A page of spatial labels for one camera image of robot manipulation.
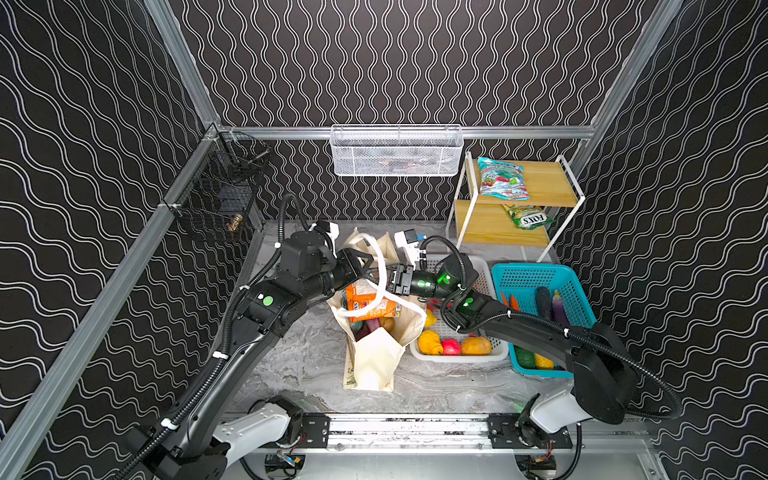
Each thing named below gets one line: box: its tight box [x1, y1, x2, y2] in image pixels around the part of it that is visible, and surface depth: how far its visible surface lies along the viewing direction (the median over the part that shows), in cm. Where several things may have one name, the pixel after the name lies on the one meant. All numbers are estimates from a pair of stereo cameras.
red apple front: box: [441, 338, 462, 356], surface depth 84 cm
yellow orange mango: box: [461, 336, 492, 356], surface depth 85 cm
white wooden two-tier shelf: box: [446, 151, 586, 263], surface depth 91 cm
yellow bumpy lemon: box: [418, 329, 444, 355], surface depth 85 cm
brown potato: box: [378, 317, 395, 333], surface depth 86 cm
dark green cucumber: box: [536, 286, 552, 320], surface depth 97 cm
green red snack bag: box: [477, 157, 530, 201], surface depth 83 cm
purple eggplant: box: [552, 289, 572, 328], surface depth 94 cm
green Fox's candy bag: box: [502, 204, 554, 230], surface depth 99 cm
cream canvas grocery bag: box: [327, 228, 427, 391], surface depth 66 cm
